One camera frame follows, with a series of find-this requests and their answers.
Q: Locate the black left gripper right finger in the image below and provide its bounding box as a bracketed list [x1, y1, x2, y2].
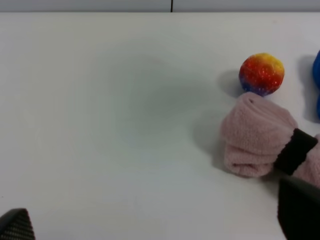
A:
[277, 177, 320, 240]

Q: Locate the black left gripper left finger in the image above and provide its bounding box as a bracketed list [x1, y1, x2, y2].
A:
[0, 208, 36, 240]

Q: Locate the pink towel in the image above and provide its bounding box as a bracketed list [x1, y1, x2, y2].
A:
[220, 92, 320, 187]

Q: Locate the black hair band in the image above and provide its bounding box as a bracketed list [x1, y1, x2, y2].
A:
[273, 128, 319, 176]

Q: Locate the red yellow bumpy ball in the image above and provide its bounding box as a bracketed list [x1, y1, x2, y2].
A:
[238, 53, 285, 97]

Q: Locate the rolled blue cloth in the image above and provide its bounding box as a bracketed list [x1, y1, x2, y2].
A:
[312, 51, 320, 118]

